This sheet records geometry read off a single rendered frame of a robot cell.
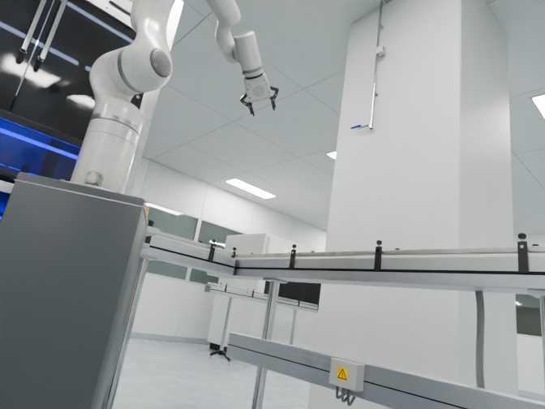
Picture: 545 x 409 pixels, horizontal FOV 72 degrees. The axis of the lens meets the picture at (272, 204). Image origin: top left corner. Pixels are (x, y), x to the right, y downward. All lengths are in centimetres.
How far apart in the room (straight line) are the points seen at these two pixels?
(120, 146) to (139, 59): 22
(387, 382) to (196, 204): 615
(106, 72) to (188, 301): 627
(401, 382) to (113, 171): 111
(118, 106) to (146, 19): 26
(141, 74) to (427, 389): 124
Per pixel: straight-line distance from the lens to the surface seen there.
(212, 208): 744
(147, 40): 106
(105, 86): 110
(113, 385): 191
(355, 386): 149
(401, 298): 214
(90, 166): 96
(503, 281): 131
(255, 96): 162
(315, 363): 166
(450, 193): 215
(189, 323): 723
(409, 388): 144
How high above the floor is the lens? 66
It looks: 17 degrees up
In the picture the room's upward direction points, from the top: 9 degrees clockwise
